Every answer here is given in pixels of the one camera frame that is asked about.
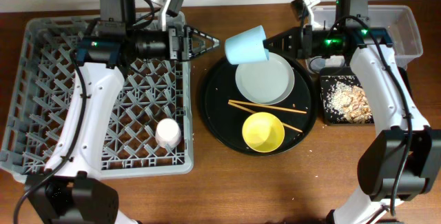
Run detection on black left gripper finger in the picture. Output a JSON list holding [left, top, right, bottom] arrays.
[[188, 41, 219, 61], [186, 25, 220, 45]]

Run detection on light blue plastic cup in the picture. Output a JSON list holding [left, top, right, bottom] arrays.
[[225, 26, 269, 65]]

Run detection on food scraps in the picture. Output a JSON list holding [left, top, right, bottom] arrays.
[[325, 82, 373, 124]]

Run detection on pink plastic cup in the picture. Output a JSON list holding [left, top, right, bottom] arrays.
[[155, 118, 181, 148]]

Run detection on yellow plastic bowl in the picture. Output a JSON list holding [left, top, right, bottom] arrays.
[[242, 112, 285, 153]]

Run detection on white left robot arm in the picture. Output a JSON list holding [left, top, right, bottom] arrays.
[[19, 25, 219, 223]]

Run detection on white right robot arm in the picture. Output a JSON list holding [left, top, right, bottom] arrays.
[[263, 24, 440, 223]]

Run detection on grey dishwasher rack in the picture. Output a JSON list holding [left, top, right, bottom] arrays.
[[1, 16, 194, 182]]

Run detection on grey round plate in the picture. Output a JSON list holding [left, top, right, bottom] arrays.
[[235, 53, 295, 105]]

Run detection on wooden chopstick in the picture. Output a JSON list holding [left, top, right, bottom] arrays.
[[228, 102, 303, 133], [228, 100, 307, 114]]

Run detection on black rectangular tray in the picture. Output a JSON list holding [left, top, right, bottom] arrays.
[[319, 67, 374, 126]]

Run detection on round black tray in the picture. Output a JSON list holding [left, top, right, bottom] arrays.
[[198, 57, 318, 156]]

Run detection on clear plastic bin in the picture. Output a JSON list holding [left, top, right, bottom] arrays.
[[305, 5, 423, 74]]

